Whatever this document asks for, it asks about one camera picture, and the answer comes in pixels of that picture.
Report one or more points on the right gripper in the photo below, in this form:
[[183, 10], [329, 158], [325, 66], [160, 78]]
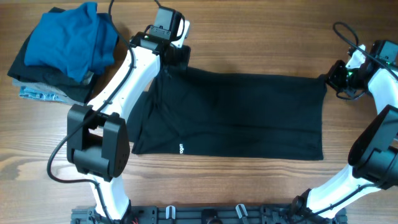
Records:
[[332, 75]]

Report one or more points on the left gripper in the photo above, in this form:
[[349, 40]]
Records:
[[185, 58]]

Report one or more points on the black t-shirt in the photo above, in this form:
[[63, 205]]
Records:
[[189, 111]]

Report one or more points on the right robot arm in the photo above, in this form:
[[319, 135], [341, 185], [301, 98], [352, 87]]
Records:
[[372, 160]]

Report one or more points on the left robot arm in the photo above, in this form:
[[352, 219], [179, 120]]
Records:
[[98, 145]]

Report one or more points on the blue folded shirt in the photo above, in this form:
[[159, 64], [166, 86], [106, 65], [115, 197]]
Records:
[[75, 41]]

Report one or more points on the black folded garment in stack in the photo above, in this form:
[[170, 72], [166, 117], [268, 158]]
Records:
[[44, 74]]

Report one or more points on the grey folded garment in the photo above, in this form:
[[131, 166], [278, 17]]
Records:
[[79, 94]]

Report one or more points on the light blue denim garment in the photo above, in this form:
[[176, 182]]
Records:
[[33, 94]]

